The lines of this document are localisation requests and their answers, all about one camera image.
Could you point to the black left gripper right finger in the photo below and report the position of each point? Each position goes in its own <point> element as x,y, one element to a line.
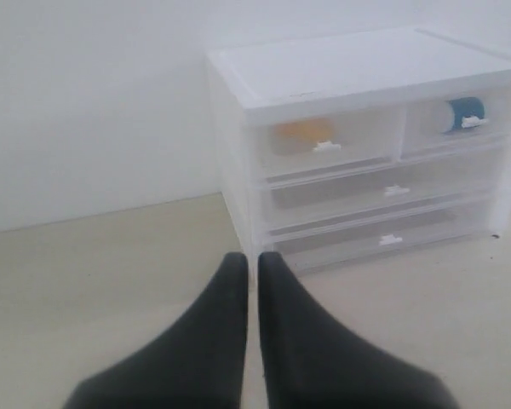
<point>311,360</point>

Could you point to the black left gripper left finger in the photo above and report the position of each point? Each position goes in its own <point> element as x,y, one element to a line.
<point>198,362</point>

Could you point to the clear drawer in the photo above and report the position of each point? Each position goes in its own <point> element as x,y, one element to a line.
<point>457,173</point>
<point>421,141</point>
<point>326,247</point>
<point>360,138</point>

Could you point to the yellow sponge wedge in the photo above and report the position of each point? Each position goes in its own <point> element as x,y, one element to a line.
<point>311,130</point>

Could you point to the blue white small bottle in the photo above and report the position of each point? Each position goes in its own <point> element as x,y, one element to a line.
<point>457,115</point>

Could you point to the clear bottom drawer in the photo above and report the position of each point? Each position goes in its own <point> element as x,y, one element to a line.
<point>326,247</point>

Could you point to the white plastic drawer cabinet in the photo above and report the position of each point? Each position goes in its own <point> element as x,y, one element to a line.
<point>255,86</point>

